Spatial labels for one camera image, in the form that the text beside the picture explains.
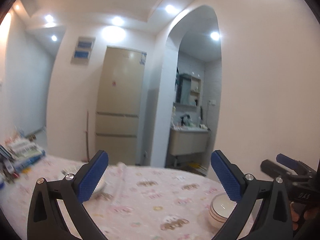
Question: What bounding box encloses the bathroom mirror cabinet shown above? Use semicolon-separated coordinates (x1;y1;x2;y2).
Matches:
176;73;202;107

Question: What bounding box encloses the beige refrigerator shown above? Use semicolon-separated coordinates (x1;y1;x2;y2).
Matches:
95;45;147;166

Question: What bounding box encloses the pink printed tablecloth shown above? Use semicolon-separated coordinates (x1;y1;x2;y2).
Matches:
0;154;253;240

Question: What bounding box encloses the white cartoon rim plate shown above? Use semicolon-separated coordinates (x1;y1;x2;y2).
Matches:
61;165;107;195

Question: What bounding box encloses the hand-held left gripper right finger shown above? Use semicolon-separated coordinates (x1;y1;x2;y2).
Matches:
211;150;293;240

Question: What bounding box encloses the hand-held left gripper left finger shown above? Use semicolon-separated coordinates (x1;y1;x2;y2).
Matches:
27;150;109;240

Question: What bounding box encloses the pile of small items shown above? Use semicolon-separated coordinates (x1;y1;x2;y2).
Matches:
0;155;22;184

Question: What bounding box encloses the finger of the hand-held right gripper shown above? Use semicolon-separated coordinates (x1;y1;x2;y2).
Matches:
276;154;314;174
260;159;294;180

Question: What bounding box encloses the white long box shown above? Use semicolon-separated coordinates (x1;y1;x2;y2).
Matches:
7;140;38;156

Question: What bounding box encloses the white ribbed bowl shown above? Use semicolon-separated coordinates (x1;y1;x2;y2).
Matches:
211;193;238;218

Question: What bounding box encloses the beige vanity cabinet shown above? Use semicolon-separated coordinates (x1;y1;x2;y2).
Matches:
168;127;210;157

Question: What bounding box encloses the person's right hand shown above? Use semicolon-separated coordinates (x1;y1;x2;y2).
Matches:
290;203;319;230

